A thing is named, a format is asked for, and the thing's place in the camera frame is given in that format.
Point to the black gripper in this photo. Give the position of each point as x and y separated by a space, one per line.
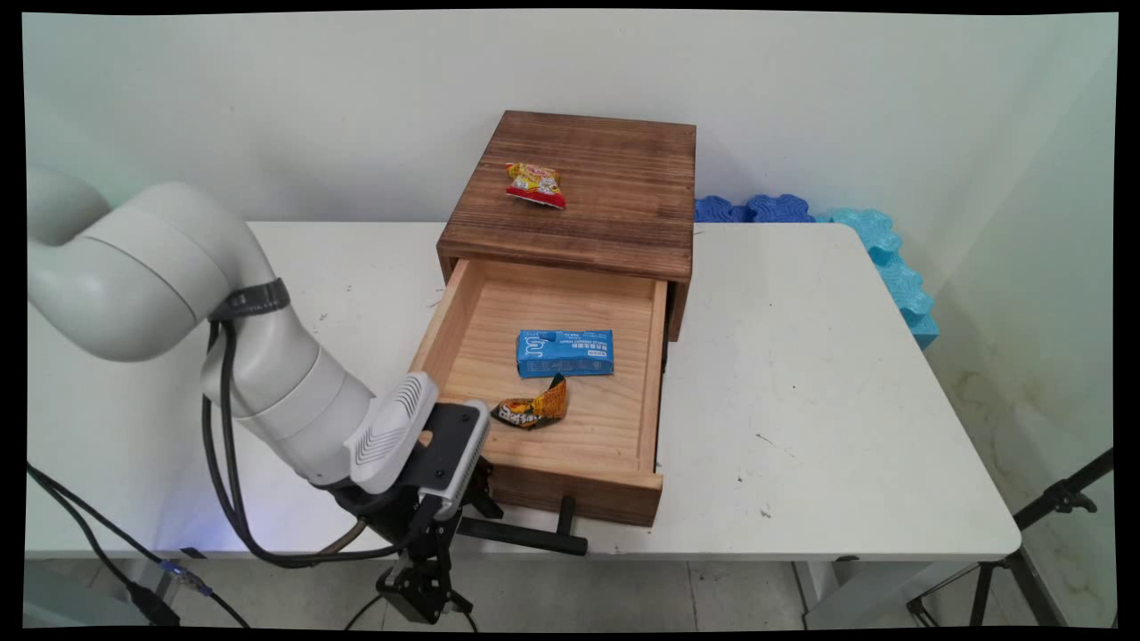
396 521

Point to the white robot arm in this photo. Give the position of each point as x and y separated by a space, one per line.
160 267

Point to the orange black snack packet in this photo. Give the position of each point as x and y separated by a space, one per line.
534 409

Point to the blue tissue pack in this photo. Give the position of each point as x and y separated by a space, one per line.
565 353

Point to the white table leg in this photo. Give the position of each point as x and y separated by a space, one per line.
147 579
846 592

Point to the grey panel under table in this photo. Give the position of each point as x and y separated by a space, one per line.
71 605

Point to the red yellow snack packet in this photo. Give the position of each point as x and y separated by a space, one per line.
536 184

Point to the dark wooden drawer cabinet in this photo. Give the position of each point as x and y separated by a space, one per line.
614 196

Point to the light blue foam mat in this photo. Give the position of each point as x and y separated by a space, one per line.
895 267

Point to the black tripod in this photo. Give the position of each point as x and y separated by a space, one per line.
1038 512

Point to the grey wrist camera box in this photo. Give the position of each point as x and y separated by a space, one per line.
454 454

